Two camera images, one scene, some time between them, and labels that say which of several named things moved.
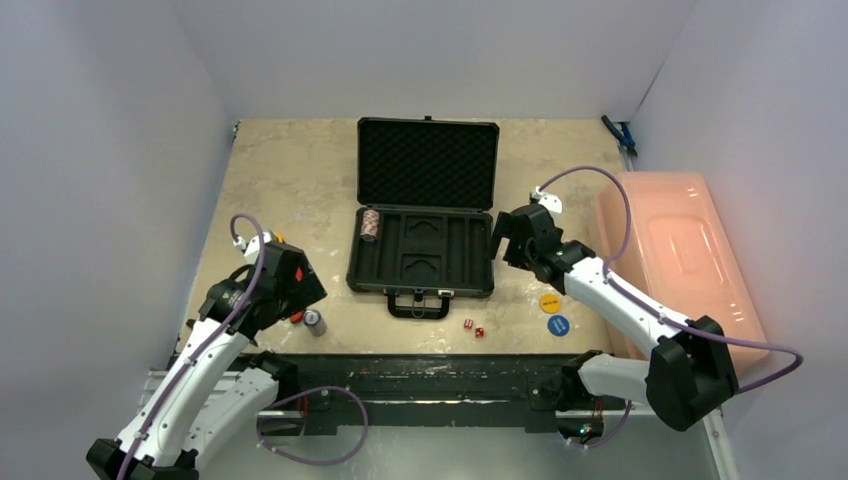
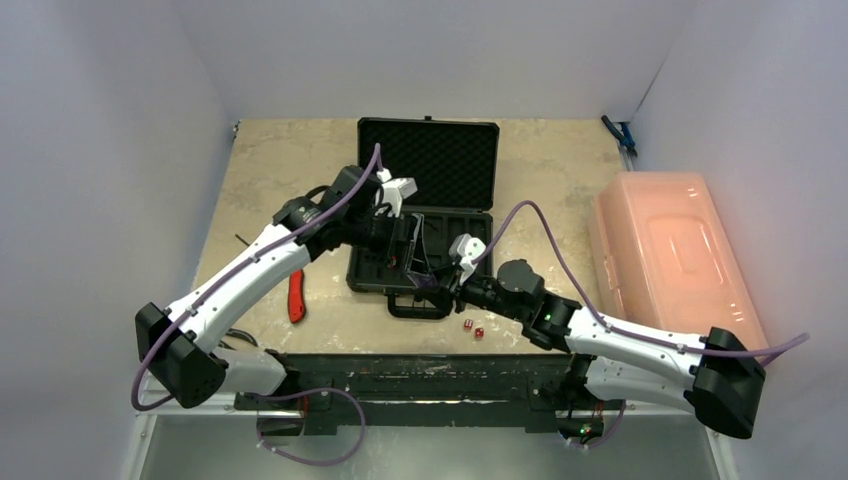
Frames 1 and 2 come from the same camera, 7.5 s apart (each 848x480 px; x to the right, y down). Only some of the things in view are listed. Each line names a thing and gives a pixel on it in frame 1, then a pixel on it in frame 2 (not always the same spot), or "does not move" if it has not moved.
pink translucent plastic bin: x=666 y=233 does not move
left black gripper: x=307 y=291 → x=416 y=261
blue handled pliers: x=622 y=131 does not move
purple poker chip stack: x=315 y=322 → x=425 y=281
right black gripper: x=515 y=234 → x=448 y=283
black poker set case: x=423 y=227 does not move
